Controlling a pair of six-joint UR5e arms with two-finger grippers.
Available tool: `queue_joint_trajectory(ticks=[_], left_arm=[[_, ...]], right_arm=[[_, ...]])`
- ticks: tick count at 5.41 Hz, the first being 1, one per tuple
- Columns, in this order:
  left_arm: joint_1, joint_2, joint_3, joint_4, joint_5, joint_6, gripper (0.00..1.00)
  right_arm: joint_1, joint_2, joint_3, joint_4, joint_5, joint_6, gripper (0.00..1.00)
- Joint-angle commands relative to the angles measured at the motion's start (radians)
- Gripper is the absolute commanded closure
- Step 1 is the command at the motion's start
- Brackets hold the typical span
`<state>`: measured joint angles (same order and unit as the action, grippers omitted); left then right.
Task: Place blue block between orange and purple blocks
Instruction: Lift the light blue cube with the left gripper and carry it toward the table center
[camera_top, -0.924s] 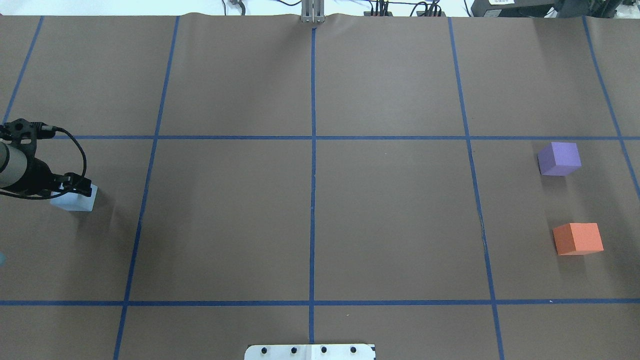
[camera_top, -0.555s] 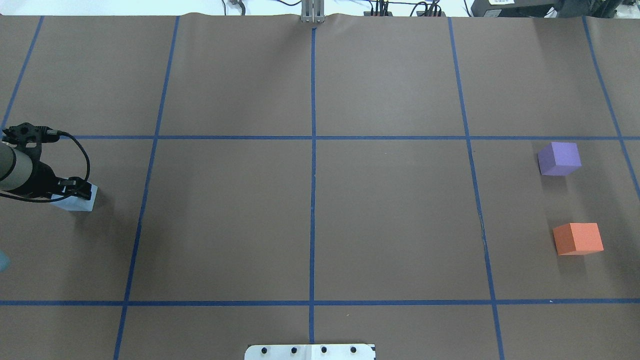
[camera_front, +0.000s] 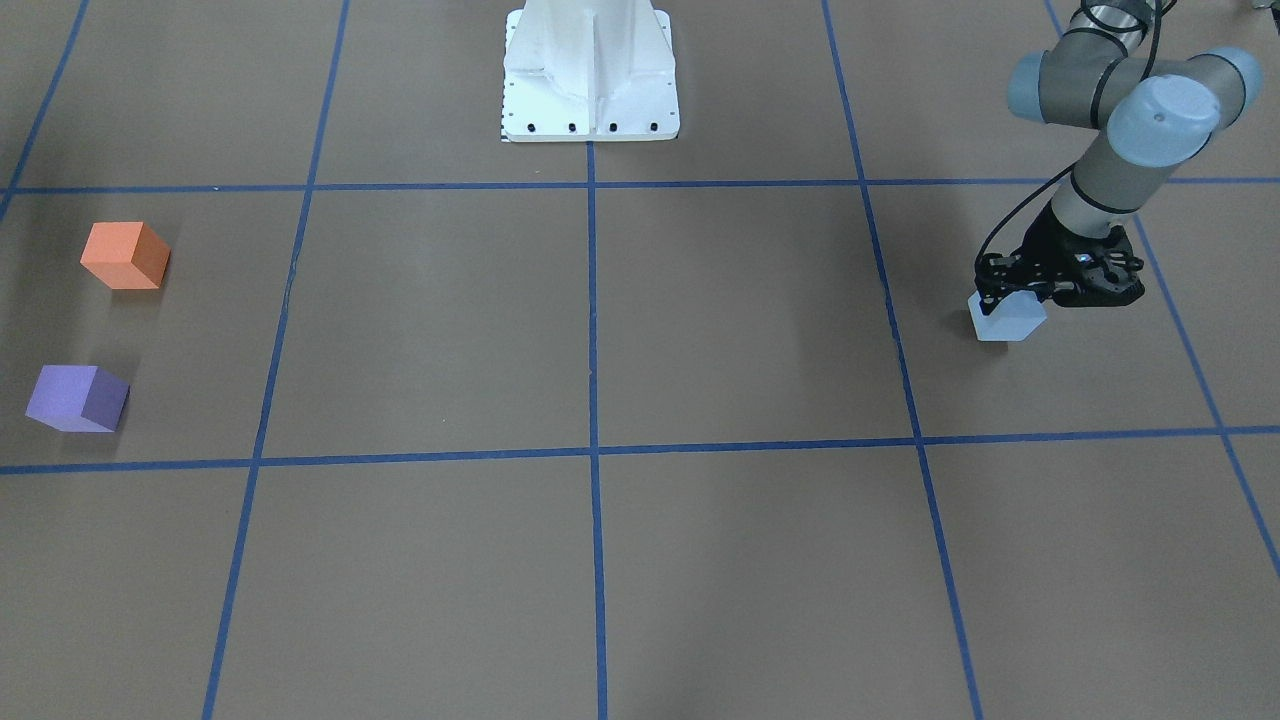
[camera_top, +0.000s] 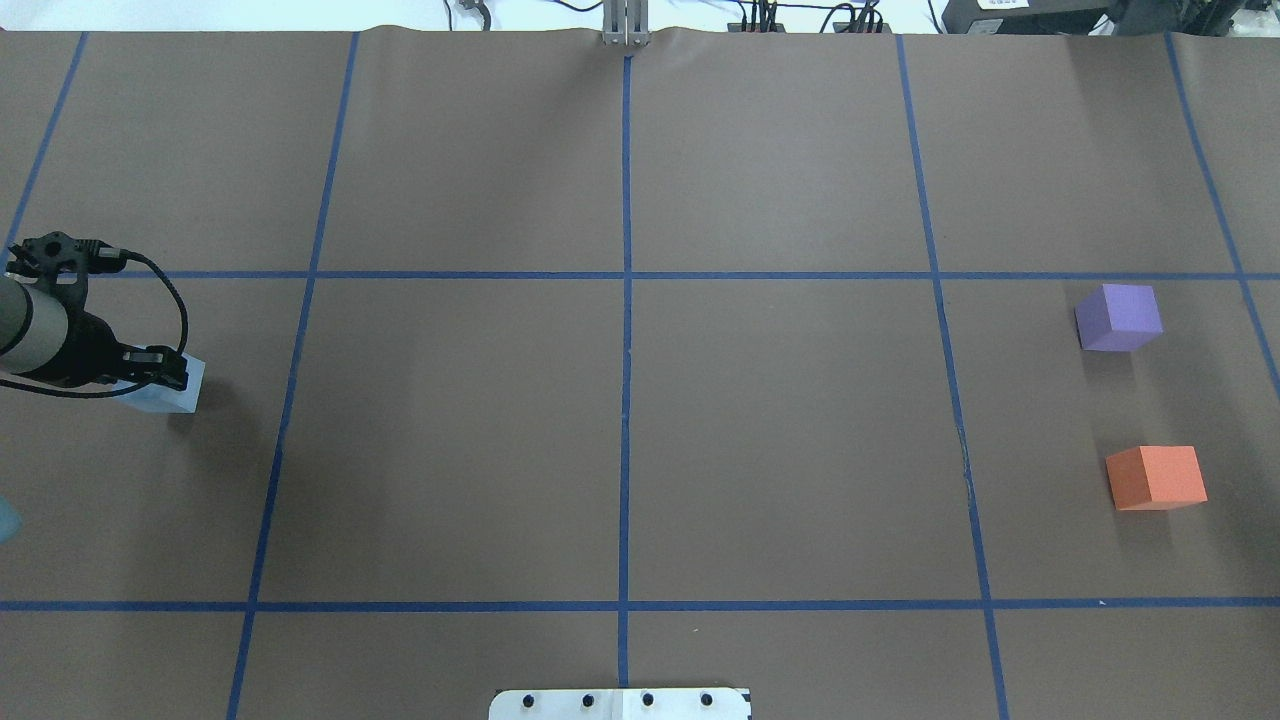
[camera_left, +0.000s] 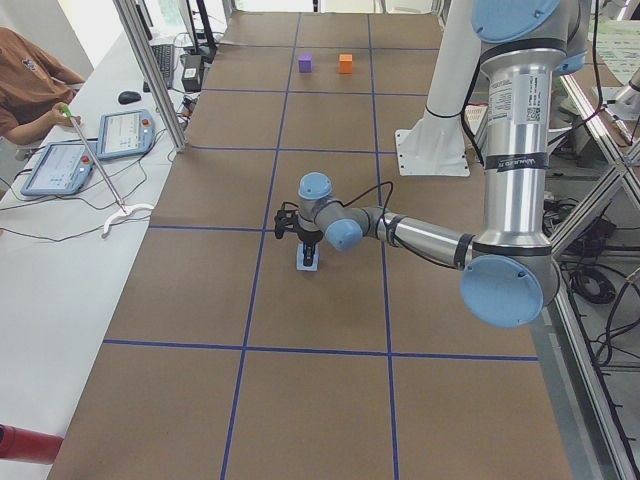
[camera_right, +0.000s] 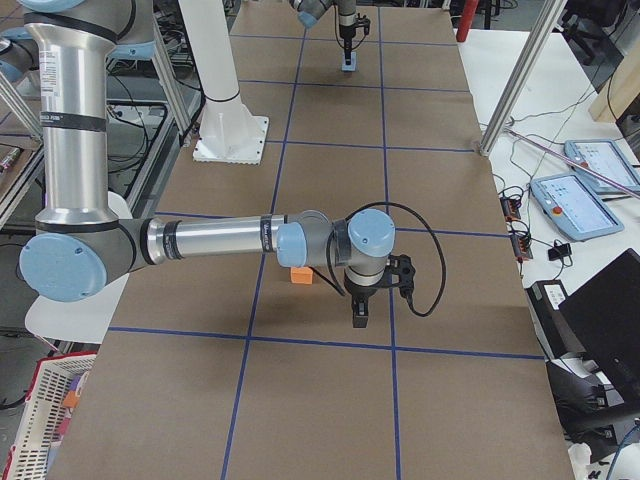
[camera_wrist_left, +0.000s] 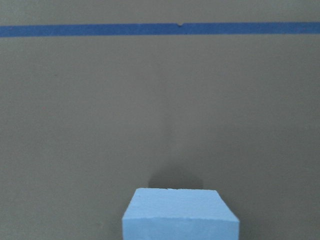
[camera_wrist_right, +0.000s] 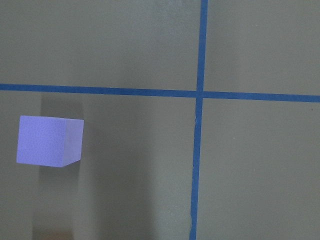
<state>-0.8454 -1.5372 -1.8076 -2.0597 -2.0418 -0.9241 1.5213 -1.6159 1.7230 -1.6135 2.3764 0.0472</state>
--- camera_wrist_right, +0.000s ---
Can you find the purple foam block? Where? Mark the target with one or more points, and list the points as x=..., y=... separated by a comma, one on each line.
x=49, y=141

